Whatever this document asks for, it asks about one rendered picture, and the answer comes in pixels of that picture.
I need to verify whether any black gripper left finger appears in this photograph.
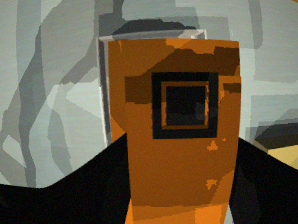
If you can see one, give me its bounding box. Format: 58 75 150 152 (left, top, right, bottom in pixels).
0 132 132 224

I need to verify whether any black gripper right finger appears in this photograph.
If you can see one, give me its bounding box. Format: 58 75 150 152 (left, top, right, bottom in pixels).
229 137 298 224

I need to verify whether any orange rectangular panel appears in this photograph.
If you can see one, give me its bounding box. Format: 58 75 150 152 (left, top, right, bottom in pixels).
253 133 298 169

